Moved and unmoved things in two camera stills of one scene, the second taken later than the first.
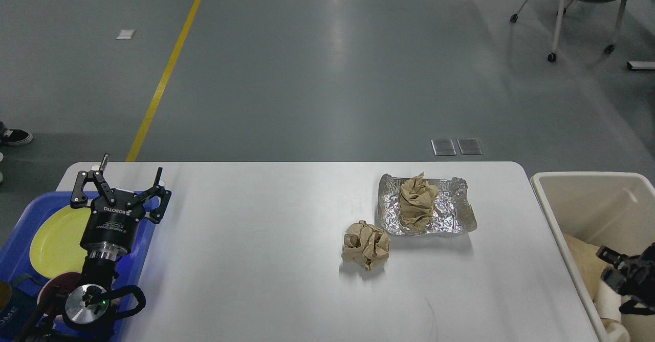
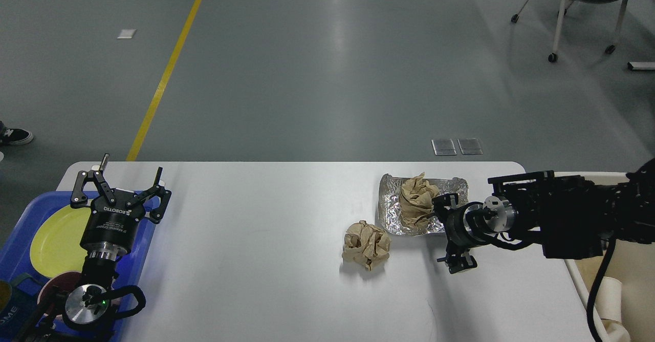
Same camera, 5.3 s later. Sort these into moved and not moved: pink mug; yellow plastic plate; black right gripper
Moved: black right gripper
Not moved: yellow plastic plate; pink mug
